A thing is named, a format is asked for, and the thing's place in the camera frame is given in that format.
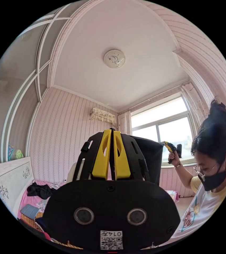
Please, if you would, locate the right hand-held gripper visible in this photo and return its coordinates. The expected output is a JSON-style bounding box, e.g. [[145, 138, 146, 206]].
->
[[163, 141, 178, 165]]

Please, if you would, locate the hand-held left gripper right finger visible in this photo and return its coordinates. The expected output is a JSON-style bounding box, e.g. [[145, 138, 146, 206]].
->
[[113, 131, 131, 180]]

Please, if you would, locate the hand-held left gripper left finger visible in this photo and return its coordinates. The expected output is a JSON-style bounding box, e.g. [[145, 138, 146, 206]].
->
[[91, 130, 112, 180]]

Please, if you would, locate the person's right forearm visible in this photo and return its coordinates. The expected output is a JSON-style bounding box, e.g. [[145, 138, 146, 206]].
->
[[174, 164, 199, 190]]

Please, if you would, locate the person's right hand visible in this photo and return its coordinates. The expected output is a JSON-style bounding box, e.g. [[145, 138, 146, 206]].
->
[[168, 151, 182, 169]]

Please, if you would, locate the window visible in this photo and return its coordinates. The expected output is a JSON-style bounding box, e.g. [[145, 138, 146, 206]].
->
[[130, 96, 197, 167]]

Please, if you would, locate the cream pillow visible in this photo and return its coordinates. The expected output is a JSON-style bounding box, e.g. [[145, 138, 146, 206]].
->
[[68, 160, 85, 181]]

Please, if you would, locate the white dotted curtain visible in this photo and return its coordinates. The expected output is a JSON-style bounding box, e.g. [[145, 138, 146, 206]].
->
[[117, 110, 133, 136], [180, 81, 215, 127]]

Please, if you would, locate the air conditioner with cloth cover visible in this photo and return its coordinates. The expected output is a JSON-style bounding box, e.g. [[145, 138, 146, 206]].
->
[[89, 107, 117, 124]]

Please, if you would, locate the crumpled black garment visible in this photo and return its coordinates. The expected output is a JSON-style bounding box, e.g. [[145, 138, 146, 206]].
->
[[26, 182, 57, 200]]

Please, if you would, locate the person's body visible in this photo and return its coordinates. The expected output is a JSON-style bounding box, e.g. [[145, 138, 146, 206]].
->
[[169, 98, 226, 247]]

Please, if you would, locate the bed with pink printed sheet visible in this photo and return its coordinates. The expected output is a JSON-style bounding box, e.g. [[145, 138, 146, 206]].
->
[[0, 156, 180, 229]]

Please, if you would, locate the grey flat tablet case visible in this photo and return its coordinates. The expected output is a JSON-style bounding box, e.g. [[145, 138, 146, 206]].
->
[[20, 204, 40, 220]]

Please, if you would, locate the pile of clothes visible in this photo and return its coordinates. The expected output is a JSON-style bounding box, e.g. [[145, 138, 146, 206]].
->
[[17, 217, 55, 242]]

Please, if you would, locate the built-in cupboard with sliding doors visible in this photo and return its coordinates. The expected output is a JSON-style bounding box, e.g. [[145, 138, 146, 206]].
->
[[0, 3, 77, 165]]

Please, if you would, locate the round ceiling lamp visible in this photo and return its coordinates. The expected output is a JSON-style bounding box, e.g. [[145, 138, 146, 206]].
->
[[104, 49, 126, 69]]

